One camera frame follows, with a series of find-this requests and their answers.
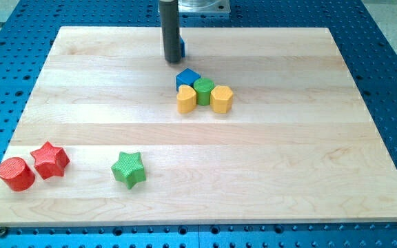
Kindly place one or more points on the blue cube block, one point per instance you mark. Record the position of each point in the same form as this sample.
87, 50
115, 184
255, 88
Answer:
186, 77

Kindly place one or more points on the green star block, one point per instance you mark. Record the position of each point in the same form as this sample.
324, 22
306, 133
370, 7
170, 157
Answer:
129, 169

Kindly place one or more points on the yellow heart block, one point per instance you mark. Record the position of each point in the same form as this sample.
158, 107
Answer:
186, 99

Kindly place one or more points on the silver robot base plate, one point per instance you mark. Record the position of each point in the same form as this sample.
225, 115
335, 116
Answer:
191, 7

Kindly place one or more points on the yellow hexagon block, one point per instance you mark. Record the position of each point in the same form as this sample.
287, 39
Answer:
221, 99

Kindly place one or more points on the blue triangle block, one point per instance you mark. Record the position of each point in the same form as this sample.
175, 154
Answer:
182, 43

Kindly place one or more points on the red star block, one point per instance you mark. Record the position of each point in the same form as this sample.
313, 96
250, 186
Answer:
50, 160

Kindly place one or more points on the red cylinder block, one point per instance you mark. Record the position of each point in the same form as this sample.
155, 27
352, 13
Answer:
16, 174

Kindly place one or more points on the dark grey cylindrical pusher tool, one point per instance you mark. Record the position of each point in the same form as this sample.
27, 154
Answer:
169, 14

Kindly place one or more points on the green cylinder block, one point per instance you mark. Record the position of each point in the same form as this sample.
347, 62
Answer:
203, 88

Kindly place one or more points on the blue perforated table plate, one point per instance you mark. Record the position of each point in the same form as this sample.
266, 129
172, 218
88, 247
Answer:
27, 32

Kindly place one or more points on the light wooden board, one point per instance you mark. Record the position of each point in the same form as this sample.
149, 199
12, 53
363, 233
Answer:
298, 145

